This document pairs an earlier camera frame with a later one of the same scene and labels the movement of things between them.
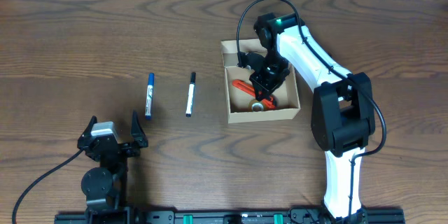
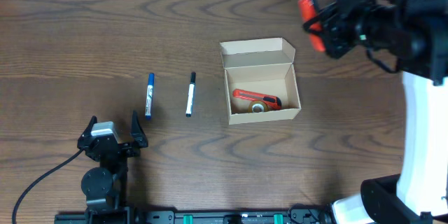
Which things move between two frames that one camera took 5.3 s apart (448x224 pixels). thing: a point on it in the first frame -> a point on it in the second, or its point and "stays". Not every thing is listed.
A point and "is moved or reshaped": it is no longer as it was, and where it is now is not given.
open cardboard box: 286,97 stays
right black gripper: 265,83 -> 336,28
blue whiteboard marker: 149,98 stays
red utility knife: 267,102 is moved or reshaped
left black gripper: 114,148 stays
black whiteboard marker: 191,95 stays
